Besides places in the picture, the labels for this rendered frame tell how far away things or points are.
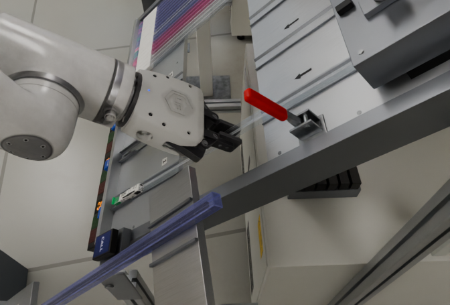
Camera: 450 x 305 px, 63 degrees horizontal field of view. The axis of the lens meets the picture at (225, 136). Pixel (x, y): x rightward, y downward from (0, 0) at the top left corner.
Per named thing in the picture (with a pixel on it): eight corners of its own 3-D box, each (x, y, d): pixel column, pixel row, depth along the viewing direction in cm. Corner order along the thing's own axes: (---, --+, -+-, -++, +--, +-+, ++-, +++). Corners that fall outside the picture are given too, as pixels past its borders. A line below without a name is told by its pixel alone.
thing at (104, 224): (127, 253, 71) (94, 245, 66) (154, 35, 110) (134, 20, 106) (131, 251, 70) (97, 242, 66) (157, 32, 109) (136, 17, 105)
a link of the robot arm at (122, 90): (110, 98, 41) (135, 107, 42) (120, 45, 46) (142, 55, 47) (86, 137, 46) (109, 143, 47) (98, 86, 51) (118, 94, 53)
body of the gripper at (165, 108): (126, 110, 42) (209, 140, 47) (135, 50, 48) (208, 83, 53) (103, 143, 46) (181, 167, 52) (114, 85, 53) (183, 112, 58)
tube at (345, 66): (118, 206, 70) (112, 204, 70) (118, 200, 71) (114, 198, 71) (362, 65, 43) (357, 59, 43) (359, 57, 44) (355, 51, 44)
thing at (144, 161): (119, 249, 68) (104, 244, 66) (149, 27, 108) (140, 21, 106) (188, 216, 58) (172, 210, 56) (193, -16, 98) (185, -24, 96)
